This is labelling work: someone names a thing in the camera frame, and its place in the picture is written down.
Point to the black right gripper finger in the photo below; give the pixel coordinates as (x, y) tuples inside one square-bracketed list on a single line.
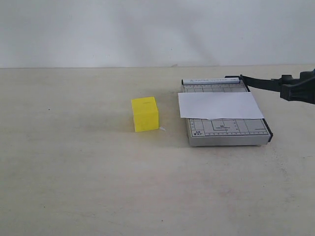
[(307, 76), (303, 91)]

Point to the white paper sheet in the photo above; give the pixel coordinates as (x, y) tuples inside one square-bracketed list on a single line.
[(218, 105)]

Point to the grey metal paper cutter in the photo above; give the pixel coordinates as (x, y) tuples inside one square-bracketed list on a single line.
[(224, 132)]

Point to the yellow foam cube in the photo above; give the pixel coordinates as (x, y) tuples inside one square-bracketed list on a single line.
[(145, 114)]

